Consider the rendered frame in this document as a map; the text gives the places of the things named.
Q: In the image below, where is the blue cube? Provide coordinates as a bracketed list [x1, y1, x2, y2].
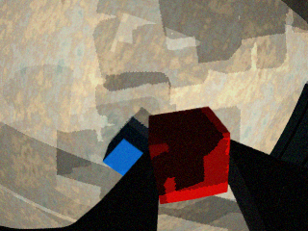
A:
[103, 123, 149, 176]

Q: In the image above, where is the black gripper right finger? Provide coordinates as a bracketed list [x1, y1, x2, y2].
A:
[228, 139, 308, 231]

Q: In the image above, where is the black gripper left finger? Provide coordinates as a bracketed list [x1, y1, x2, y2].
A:
[0, 150, 159, 231]

